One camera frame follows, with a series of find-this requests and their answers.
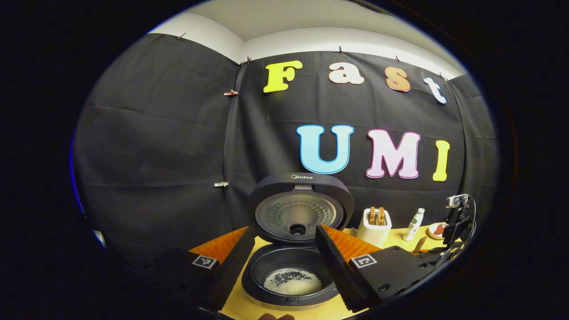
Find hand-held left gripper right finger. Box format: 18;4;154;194
316;224;441;312

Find thin white rice layer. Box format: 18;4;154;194
264;268;323;295

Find white toaster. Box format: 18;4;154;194
356;208;393;248

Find black backdrop cloth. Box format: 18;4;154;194
73;33;498;285

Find dark rice cooker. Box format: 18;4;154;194
241;173;355;310

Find white plastic bottle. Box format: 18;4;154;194
403;208;425;242

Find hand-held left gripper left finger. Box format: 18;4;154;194
147;226;257;311

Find white round plate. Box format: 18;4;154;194
428;222;449;240

